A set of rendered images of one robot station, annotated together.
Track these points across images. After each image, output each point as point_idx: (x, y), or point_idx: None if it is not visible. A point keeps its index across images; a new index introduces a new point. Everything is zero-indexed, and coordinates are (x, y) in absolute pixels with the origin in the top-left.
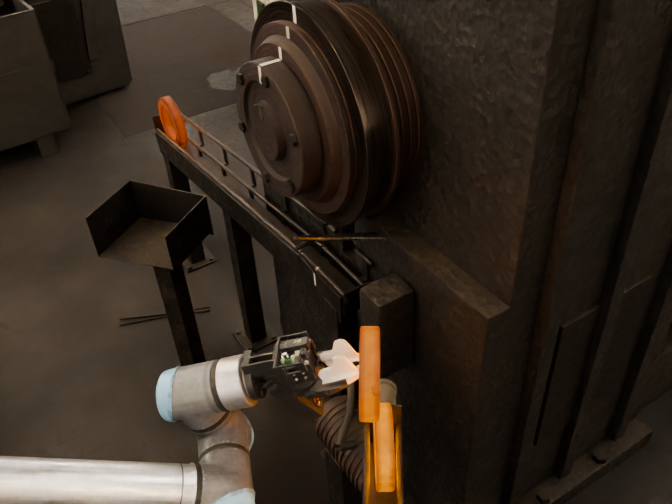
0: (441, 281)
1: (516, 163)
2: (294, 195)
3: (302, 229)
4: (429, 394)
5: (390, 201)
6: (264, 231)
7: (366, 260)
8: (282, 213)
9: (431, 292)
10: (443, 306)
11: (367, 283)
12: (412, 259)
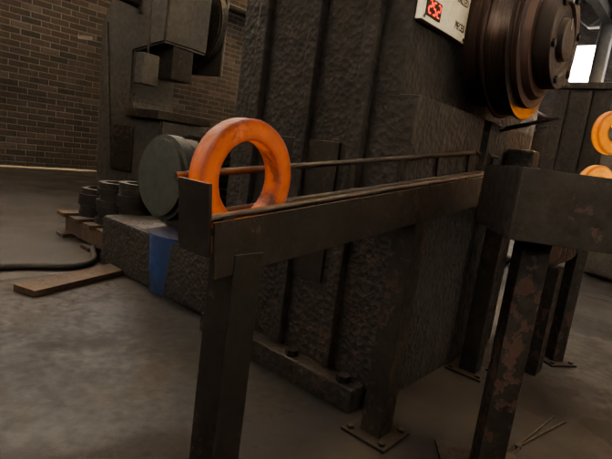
0: (521, 132)
1: None
2: (565, 82)
3: (464, 172)
4: None
5: (484, 113)
6: (474, 184)
7: (496, 156)
8: (448, 175)
9: (516, 145)
10: (519, 148)
11: None
12: (513, 131)
